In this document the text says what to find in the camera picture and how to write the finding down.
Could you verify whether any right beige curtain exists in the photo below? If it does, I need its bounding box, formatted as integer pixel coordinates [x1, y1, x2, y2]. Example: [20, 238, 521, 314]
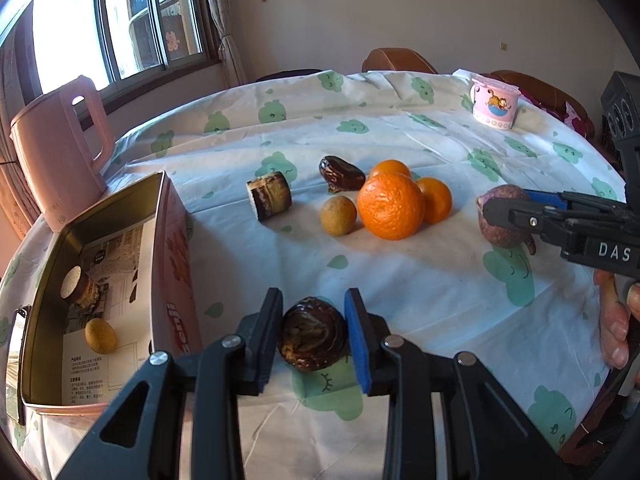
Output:
[207, 0, 247, 88]

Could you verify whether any brown leather sofa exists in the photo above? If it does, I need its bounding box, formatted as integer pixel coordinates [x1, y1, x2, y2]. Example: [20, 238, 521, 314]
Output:
[488, 70, 596, 140]

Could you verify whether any dark glossy walnut-like fruit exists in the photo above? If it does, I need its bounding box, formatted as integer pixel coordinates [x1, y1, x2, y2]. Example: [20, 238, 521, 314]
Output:
[277, 297, 348, 373]

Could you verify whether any small tangerine rear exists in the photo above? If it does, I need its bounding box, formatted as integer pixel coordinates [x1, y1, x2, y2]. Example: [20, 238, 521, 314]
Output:
[369, 159, 411, 179]

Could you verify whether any large orange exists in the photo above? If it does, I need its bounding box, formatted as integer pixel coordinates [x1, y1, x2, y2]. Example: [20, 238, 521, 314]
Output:
[357, 174, 425, 240]

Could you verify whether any window with sliding frames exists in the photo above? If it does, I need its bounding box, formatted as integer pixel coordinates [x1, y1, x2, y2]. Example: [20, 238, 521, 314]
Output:
[14, 0, 219, 110]

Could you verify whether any purple passion fruit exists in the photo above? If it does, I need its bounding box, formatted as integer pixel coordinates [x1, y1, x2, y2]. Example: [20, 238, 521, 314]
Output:
[475, 184, 537, 255]

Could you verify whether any cut sugarcane piece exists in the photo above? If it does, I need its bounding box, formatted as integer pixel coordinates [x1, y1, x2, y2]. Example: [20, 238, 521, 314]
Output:
[60, 266, 100, 310]

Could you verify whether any white green-print tablecloth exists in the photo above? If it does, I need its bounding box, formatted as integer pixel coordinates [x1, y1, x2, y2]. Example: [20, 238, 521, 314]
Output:
[0, 68, 626, 480]

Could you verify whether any small tangerine front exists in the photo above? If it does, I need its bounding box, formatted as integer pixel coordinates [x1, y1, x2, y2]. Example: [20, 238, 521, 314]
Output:
[416, 177, 452, 224]

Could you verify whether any beige curtain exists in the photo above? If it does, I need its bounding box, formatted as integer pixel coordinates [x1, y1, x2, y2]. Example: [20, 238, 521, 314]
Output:
[0, 34, 42, 241]
[207, 0, 247, 88]

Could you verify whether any dark red date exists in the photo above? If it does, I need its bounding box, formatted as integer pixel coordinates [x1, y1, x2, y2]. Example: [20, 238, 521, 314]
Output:
[319, 155, 366, 194]

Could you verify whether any small tan longan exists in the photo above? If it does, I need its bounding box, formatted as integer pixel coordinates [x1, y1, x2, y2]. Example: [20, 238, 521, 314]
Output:
[319, 196, 357, 236]

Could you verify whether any tin box lid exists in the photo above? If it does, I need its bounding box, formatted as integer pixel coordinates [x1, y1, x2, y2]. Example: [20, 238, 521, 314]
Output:
[4, 306, 30, 426]

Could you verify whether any pink electric kettle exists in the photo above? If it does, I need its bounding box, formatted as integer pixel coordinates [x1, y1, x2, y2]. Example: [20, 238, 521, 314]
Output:
[10, 76, 115, 233]

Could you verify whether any striped sugarcane piece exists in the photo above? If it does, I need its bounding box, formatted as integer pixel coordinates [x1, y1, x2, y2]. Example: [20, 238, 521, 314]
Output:
[246, 171, 292, 222]

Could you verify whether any pink cartoon cup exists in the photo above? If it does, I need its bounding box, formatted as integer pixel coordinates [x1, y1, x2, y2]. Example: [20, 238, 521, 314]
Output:
[471, 74, 521, 130]

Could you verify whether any right hand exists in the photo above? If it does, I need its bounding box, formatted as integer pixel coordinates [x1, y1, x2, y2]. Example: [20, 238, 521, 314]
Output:
[593, 270, 640, 370]

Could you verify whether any pink tin box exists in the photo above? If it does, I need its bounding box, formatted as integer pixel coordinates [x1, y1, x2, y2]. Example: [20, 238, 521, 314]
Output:
[21, 172, 203, 416]

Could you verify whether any small tangerine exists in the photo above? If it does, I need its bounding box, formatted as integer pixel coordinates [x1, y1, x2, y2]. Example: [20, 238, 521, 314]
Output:
[416, 177, 452, 224]
[369, 159, 411, 179]

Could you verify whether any left beige curtain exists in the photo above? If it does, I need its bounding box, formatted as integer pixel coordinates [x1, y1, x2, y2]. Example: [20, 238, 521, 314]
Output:
[0, 34, 42, 241]

